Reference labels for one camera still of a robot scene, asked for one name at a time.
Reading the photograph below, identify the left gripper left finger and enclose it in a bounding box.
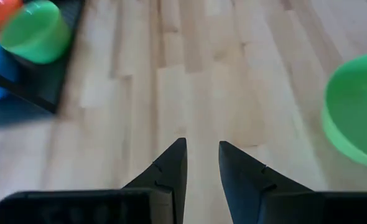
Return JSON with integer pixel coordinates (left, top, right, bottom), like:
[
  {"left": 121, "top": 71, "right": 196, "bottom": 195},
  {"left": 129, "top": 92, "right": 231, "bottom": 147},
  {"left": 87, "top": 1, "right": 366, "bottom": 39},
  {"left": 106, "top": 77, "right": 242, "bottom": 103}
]
[{"left": 0, "top": 138, "right": 188, "bottom": 224}]

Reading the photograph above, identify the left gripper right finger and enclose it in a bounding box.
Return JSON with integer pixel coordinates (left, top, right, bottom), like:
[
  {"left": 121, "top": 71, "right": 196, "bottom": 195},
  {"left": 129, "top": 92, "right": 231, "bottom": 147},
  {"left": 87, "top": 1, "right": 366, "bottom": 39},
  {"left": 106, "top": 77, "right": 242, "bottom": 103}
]
[{"left": 219, "top": 141, "right": 367, "bottom": 224}]

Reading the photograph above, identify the green plastic mini bowl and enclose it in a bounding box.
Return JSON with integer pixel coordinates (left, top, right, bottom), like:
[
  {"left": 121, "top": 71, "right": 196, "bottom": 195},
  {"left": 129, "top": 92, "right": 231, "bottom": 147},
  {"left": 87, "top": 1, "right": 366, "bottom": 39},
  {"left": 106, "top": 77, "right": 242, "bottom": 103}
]
[
  {"left": 0, "top": 0, "right": 72, "bottom": 65},
  {"left": 321, "top": 52, "right": 367, "bottom": 170}
]

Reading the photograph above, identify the black perforated metal tray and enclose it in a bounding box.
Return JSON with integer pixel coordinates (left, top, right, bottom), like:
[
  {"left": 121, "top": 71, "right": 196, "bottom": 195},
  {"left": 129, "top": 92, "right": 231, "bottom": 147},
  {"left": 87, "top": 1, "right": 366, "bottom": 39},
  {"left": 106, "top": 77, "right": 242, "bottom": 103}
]
[{"left": 0, "top": 0, "right": 86, "bottom": 114}]

